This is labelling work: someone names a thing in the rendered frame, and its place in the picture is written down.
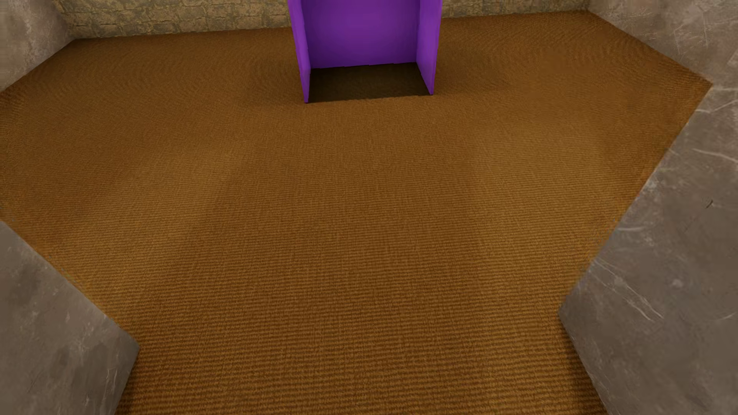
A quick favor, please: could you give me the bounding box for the purple open-front booth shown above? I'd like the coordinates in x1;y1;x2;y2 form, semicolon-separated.
286;0;444;104

